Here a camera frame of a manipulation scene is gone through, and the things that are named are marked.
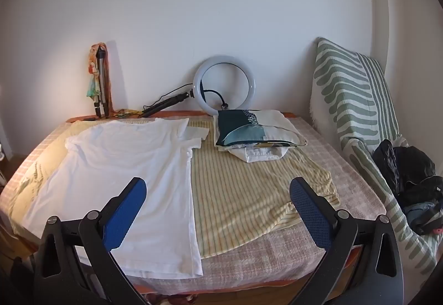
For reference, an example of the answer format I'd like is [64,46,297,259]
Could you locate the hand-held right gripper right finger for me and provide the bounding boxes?
[289,177,405,305]

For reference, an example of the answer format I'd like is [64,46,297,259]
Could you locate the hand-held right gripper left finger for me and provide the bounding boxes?
[36,178,148,305]

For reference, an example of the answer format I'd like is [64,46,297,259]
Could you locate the white t-shirt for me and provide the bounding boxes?
[21,117,210,280]

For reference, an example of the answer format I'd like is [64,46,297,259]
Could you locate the black clothes pile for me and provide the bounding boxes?
[372,139,437,195]

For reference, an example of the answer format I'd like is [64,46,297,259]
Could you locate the dark clothes pile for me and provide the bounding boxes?
[398,176,443,237]

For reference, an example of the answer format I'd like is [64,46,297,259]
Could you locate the pale checkered bedspread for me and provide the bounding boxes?
[0,114,387,297]

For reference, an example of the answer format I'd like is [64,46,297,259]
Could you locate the folded white cloth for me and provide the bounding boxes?
[218,144,289,163]

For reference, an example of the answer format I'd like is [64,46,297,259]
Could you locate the yellow striped sheet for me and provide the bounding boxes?
[9,118,340,259]

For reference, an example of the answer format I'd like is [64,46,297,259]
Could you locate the teal and beige cushion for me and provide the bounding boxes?
[214,109,308,148]

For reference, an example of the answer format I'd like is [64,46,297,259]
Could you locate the striped green pillow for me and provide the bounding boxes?
[308,37,440,278]

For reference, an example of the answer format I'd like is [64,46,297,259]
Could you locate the grey folded tripod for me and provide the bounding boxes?
[93,45,110,119]

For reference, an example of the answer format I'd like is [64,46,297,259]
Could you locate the colourful floral scarf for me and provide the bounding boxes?
[86,42,142,119]

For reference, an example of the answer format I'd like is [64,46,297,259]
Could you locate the black ring light stand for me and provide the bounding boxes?
[140,92,194,119]

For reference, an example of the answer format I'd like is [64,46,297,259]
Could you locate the white ring light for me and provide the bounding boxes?
[193,55,257,117]

